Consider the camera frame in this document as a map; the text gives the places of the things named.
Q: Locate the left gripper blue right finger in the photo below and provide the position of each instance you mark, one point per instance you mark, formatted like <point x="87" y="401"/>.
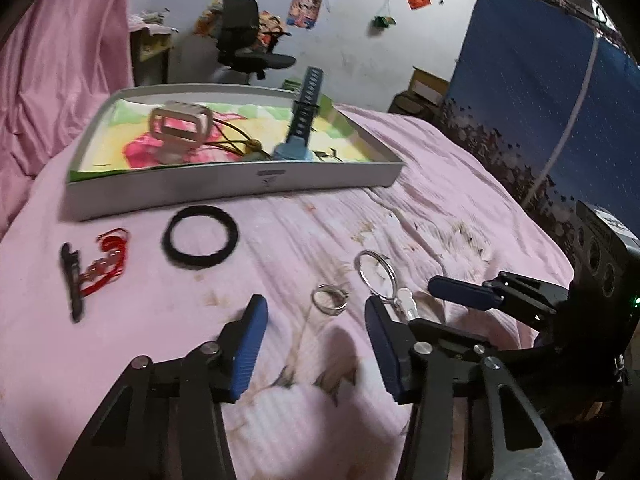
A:
<point x="392" y="343"/>

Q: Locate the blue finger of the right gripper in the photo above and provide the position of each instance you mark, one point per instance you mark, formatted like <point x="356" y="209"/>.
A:
<point x="478" y="297"/>

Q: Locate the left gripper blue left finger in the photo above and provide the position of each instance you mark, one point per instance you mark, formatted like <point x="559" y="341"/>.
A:
<point x="249" y="333"/>

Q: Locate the black clip with red tassel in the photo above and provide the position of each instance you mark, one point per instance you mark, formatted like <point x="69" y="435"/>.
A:
<point x="101" y="272"/>

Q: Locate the pink floral bed sheet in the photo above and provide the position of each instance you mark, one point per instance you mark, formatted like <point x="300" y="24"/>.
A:
<point x="316" y="407"/>

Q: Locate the beige hair claw clip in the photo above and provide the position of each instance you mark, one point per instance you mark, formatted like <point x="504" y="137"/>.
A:
<point x="181" y="128"/>

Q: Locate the grey cardboard box lid tray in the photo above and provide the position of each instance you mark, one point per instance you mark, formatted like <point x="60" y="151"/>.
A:
<point x="114" y="169"/>

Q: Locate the blue starry fabric wardrobe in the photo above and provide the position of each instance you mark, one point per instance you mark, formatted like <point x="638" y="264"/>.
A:
<point x="550" y="107"/>

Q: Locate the green plastic stool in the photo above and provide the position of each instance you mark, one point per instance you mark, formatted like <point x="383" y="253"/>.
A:
<point x="291" y="85"/>

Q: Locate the black office chair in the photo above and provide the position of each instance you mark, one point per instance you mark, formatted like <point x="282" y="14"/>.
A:
<point x="247" y="39"/>

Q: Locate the wooden desk with clutter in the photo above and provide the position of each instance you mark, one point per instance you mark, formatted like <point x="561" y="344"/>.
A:
<point x="151" y="41"/>

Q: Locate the pink satin curtain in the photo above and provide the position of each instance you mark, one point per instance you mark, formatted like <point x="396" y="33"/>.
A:
<point x="63" y="59"/>

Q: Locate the cardboard box by wall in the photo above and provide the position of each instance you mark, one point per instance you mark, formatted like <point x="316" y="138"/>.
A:
<point x="423" y="97"/>

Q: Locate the green wall hanger ornament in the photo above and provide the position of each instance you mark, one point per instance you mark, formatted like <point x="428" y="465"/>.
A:
<point x="383" y="22"/>

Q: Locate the cartoon poster on wall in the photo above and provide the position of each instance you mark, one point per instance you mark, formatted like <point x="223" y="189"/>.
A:
<point x="303" y="13"/>

